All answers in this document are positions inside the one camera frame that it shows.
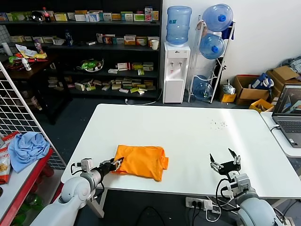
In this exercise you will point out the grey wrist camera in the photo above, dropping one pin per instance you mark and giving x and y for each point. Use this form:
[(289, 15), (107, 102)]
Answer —
[(242, 183), (86, 164)]

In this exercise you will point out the white metal jug rack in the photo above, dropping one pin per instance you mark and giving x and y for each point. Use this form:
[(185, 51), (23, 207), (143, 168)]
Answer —
[(217, 82)]

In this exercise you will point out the dark blue drink bottle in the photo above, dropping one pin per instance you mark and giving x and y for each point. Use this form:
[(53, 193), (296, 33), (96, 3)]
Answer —
[(68, 38)]

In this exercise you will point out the grey blue clothes pile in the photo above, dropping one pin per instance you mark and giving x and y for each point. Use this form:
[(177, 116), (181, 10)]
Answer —
[(295, 63)]

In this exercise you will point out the large white table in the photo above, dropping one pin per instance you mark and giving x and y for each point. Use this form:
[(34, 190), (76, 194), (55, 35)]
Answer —
[(164, 122)]

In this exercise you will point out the dark red round container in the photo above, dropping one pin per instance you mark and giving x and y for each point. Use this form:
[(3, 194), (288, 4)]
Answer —
[(48, 171)]

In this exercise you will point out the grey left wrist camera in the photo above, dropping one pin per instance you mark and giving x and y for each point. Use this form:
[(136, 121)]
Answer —
[(86, 164)]

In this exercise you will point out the yellow snack packet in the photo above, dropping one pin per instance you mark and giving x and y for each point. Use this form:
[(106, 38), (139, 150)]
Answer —
[(40, 55)]

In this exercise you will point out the white orange snack bag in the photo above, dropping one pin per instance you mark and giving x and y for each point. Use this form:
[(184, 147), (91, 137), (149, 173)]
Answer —
[(24, 50)]

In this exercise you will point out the yellow plastic bin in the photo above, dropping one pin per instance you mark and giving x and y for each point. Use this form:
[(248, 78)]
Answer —
[(256, 104)]

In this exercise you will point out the red white snack packet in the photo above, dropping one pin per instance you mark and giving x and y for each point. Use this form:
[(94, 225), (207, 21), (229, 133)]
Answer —
[(10, 137)]

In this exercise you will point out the white paper cup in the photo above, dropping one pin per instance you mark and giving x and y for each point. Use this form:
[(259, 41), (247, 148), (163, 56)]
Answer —
[(154, 44)]

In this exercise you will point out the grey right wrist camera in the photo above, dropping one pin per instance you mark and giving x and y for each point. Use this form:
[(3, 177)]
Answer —
[(242, 183)]

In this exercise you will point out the blue water jug with label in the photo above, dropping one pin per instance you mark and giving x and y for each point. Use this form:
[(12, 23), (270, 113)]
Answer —
[(178, 23)]

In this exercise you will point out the dark blue hanging cloth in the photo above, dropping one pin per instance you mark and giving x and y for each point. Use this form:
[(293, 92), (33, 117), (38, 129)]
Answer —
[(228, 32)]

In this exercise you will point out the black shelving unit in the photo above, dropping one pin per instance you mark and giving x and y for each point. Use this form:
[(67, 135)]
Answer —
[(108, 48)]

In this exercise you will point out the blue capped water jug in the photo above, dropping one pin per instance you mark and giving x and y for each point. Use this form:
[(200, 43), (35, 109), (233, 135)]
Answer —
[(201, 88), (211, 46), (216, 17)]

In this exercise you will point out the red white snack bag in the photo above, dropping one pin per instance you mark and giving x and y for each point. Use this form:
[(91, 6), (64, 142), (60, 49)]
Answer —
[(4, 164)]

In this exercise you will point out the small black clamp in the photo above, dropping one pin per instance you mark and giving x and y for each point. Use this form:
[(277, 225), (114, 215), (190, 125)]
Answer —
[(224, 68)]

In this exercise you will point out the small dark crumbs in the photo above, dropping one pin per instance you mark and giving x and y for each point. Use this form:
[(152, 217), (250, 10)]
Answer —
[(222, 123)]

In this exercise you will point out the green white bowl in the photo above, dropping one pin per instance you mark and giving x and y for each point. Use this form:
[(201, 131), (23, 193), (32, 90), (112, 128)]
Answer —
[(90, 64)]

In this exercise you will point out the white box red stripe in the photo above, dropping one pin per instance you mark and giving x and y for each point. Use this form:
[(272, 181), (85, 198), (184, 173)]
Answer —
[(123, 66)]

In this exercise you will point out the pink white medicine box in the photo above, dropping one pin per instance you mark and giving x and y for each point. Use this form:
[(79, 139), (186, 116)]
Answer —
[(99, 38)]

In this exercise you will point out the pink purple drink bottle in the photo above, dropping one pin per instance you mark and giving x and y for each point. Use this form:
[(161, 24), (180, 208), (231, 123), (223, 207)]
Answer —
[(38, 47)]

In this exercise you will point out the blue shopping bag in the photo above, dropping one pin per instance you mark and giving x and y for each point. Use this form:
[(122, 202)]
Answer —
[(258, 82)]

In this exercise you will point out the white power strip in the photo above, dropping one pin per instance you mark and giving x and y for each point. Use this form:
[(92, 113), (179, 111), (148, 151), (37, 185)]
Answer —
[(200, 203)]

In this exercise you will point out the white blue medicine box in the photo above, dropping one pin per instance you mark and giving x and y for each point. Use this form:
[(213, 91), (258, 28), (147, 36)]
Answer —
[(92, 17)]

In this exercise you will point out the small white side table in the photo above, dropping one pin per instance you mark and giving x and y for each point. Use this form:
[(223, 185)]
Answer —
[(268, 120)]

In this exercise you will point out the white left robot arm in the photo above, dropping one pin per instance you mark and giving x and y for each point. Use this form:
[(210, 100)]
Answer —
[(75, 190)]

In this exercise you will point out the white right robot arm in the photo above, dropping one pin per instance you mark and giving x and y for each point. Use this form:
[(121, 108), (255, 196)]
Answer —
[(256, 209)]

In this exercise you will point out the small white bottle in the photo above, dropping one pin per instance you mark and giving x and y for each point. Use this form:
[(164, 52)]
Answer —
[(27, 64)]

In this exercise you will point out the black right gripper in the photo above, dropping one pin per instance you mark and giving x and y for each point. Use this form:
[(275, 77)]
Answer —
[(230, 167)]

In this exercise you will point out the pink cartoon box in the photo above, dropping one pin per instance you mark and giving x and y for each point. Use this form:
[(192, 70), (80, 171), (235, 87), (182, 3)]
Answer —
[(148, 13)]

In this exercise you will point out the grey plastic bag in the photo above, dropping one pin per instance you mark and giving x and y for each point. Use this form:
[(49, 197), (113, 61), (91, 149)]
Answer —
[(229, 89)]

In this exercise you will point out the red edged white cart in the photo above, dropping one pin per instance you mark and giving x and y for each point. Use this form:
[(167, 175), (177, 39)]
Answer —
[(14, 188)]

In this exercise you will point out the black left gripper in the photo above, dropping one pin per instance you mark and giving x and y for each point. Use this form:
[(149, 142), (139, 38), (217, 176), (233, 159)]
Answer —
[(107, 166)]

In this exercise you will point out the grey laptop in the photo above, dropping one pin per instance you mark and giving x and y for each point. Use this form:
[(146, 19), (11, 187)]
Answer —
[(289, 103)]

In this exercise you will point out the light blue crumpled cloth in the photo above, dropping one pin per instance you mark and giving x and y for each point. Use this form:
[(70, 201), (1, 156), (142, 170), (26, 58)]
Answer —
[(28, 148)]

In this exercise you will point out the tan cardboard box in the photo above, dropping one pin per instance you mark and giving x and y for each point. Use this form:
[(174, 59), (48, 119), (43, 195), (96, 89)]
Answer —
[(282, 73)]

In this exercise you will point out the white paper roll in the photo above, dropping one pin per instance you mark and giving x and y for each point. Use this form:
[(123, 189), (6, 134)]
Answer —
[(6, 47)]

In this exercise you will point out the green yellow medicine box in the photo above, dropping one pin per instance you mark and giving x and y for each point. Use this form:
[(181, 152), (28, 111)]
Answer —
[(137, 66)]

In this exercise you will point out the white water dispenser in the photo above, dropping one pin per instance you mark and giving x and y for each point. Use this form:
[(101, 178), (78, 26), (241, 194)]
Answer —
[(173, 84)]

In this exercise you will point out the black shiny helmet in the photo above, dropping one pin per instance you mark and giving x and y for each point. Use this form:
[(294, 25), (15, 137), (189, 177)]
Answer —
[(37, 16)]

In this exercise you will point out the cola bottle red cap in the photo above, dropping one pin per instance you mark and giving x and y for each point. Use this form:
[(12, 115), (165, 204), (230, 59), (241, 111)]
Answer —
[(47, 15)]

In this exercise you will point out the open brown cardboard box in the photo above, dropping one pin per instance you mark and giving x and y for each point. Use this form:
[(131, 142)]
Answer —
[(244, 94)]

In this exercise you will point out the green plastic bottle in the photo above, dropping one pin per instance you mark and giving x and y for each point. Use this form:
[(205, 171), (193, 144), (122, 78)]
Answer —
[(35, 201)]

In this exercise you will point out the dark wooden table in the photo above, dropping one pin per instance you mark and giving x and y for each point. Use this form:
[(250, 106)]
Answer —
[(37, 68)]

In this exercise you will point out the yellow orange medicine box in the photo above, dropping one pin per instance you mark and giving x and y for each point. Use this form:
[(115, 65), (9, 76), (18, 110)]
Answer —
[(130, 40)]

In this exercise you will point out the orange t-shirt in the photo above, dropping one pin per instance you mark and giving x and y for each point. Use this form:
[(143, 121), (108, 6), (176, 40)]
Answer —
[(141, 162)]

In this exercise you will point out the teal white medicine box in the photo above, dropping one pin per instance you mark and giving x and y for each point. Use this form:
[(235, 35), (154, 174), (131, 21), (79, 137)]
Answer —
[(119, 40)]

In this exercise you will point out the small yellow box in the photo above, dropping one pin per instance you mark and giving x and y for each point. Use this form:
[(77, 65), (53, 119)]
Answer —
[(228, 97)]

